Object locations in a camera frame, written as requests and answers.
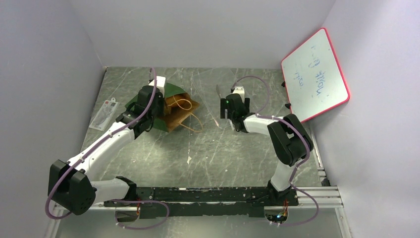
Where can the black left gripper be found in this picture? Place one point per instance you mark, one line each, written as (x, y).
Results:
(161, 100)

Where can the red framed whiteboard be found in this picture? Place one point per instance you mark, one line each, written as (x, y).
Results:
(313, 78)

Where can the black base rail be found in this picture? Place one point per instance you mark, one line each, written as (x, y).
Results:
(206, 201)

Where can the green paper bag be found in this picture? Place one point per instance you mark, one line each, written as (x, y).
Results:
(170, 107)

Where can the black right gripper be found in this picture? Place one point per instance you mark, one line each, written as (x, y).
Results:
(225, 107)

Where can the aluminium frame rail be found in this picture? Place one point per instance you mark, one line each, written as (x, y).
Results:
(209, 176)

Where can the clear packaged tool card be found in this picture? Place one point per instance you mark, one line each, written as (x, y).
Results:
(104, 115)

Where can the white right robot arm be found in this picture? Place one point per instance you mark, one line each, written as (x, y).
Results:
(291, 142)

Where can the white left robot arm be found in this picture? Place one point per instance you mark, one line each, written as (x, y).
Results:
(74, 184)

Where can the metal tongs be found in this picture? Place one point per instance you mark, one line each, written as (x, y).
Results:
(218, 91)

